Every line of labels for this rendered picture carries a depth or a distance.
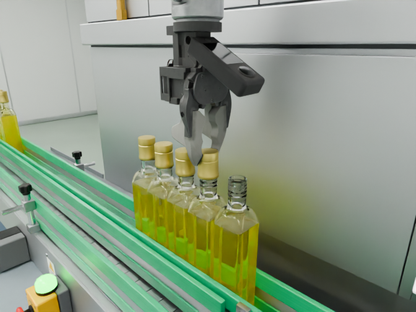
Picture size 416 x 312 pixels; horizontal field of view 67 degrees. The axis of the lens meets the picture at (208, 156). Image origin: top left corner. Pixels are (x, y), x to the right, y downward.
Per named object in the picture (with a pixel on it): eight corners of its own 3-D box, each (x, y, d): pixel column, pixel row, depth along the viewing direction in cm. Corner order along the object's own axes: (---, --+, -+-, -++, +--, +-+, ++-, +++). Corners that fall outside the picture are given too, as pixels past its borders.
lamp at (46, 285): (61, 288, 70) (59, 277, 69) (39, 299, 67) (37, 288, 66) (53, 278, 73) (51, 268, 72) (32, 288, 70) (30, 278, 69)
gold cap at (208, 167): (223, 176, 52) (223, 150, 51) (208, 182, 50) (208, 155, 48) (208, 170, 55) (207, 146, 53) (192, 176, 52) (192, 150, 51)
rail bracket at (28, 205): (42, 233, 82) (33, 185, 77) (10, 244, 77) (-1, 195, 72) (36, 226, 84) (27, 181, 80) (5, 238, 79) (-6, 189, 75)
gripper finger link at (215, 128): (205, 147, 58) (199, 98, 54) (230, 154, 54) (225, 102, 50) (194, 153, 56) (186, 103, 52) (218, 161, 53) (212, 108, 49)
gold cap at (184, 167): (199, 173, 57) (199, 149, 55) (184, 178, 54) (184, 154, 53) (186, 168, 59) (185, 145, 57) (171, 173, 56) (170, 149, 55)
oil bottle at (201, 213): (229, 296, 60) (231, 195, 53) (208, 313, 57) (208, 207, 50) (208, 281, 64) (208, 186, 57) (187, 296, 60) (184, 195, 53)
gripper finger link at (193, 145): (177, 158, 54) (182, 104, 52) (202, 167, 50) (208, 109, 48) (163, 160, 52) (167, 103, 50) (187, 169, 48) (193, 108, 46)
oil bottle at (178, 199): (208, 280, 64) (208, 185, 57) (187, 296, 61) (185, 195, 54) (189, 268, 68) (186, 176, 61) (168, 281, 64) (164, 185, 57)
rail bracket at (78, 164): (99, 186, 109) (95, 148, 105) (80, 192, 104) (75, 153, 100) (94, 182, 112) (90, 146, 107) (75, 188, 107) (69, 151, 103)
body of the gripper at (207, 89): (194, 99, 56) (192, 25, 52) (231, 104, 50) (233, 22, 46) (159, 104, 51) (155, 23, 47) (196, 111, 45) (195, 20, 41)
